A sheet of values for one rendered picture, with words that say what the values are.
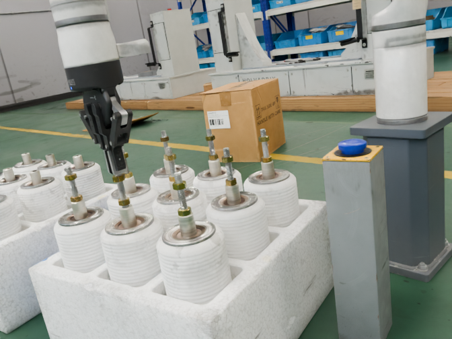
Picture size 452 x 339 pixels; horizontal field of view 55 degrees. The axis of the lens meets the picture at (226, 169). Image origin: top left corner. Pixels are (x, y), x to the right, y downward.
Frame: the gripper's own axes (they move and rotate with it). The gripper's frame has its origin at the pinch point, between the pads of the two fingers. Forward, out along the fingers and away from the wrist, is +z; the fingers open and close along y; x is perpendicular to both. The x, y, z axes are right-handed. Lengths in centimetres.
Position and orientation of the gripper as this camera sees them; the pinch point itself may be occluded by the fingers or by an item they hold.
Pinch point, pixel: (115, 160)
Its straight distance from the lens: 66.4
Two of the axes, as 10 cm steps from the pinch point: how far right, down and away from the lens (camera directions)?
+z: 1.5, 9.5, 2.9
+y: 6.5, 1.2, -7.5
